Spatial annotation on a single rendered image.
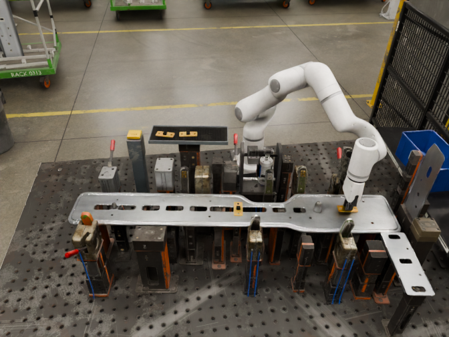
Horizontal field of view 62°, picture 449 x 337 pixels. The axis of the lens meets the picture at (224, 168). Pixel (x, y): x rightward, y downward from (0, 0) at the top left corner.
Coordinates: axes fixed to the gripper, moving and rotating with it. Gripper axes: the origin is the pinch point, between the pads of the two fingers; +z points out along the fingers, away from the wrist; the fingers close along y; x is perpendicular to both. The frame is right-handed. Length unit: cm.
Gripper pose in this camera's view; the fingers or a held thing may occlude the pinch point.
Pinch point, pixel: (348, 204)
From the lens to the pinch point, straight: 167.6
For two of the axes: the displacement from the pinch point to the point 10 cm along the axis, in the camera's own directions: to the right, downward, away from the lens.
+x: 10.0, 0.2, 0.1
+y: 0.0, 6.1, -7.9
